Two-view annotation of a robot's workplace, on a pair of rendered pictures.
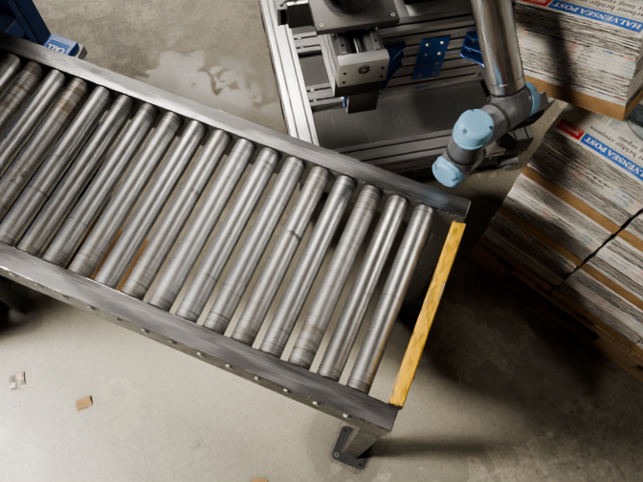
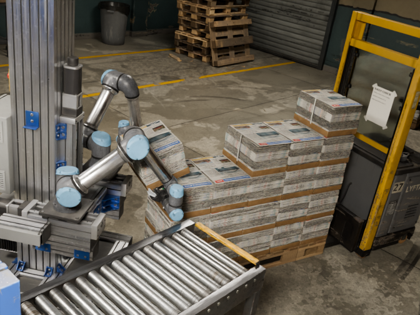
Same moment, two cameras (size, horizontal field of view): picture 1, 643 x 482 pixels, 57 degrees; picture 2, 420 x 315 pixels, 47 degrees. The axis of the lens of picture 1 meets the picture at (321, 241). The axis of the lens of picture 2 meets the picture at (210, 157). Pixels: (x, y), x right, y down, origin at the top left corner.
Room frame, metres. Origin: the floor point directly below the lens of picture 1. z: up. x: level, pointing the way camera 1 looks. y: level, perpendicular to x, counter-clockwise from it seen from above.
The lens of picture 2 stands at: (-0.22, 1.81, 2.26)
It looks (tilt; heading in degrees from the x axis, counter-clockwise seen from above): 25 degrees down; 290
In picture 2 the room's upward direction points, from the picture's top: 8 degrees clockwise
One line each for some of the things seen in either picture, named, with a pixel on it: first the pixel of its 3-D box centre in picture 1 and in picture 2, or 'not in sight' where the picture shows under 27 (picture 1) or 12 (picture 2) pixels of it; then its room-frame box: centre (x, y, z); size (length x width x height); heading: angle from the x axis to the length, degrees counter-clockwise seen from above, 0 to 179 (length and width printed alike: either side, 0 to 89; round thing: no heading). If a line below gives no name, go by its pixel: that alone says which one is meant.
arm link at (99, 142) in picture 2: not in sight; (100, 143); (1.38, -0.52, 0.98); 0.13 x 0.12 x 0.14; 173
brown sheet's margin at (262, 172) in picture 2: not in sight; (253, 159); (0.57, -1.21, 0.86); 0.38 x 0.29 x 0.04; 144
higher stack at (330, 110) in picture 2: not in sight; (311, 175); (0.22, -1.69, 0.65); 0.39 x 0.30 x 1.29; 143
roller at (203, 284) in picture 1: (231, 231); (155, 283); (0.55, 0.21, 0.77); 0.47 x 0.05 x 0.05; 161
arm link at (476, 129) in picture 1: (476, 133); (175, 194); (0.74, -0.32, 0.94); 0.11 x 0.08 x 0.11; 130
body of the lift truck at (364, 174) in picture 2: not in sight; (374, 189); (-0.26, -2.33, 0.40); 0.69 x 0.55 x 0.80; 143
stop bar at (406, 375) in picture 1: (430, 309); (225, 242); (0.38, -0.23, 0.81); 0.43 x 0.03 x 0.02; 161
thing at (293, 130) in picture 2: not in sight; (293, 130); (0.39, -1.44, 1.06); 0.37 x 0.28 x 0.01; 145
